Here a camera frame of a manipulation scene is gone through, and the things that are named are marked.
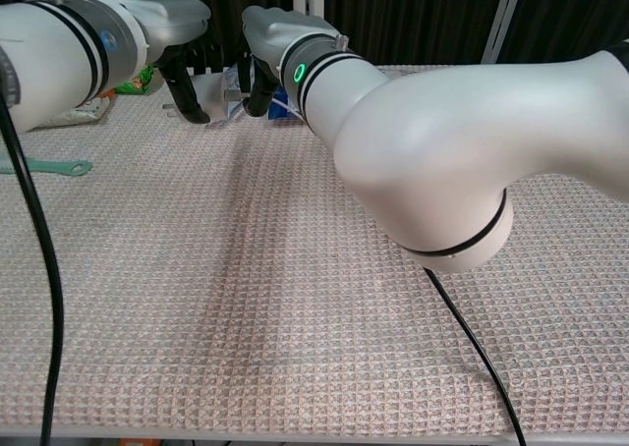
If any orange white snack packet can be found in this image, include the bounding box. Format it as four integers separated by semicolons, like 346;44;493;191
48;96;115;126

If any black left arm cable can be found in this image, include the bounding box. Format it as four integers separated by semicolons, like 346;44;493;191
0;96;66;443

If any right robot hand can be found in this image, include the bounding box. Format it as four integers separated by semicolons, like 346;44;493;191
238;5;341;119

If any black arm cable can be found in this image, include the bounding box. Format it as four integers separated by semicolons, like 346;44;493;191
0;96;66;443
422;266;530;446

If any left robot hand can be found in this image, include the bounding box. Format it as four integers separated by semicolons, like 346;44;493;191
117;0;213;126

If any pink waffle tablecloth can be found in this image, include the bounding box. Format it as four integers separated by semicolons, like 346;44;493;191
0;64;629;441

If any green snack packet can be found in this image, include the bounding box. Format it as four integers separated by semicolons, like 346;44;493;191
115;65;155;96

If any green plastic comb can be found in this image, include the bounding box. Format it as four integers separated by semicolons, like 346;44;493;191
0;156;93;178

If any large white blue food bag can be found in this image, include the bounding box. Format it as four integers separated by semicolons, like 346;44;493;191
266;85;297;122

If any white charger block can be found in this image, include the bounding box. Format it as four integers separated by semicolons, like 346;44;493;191
162;71;230;124

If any dark curtain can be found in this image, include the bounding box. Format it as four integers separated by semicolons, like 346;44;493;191
0;0;629;72

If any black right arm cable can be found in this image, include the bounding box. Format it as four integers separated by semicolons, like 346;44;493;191
422;266;530;446

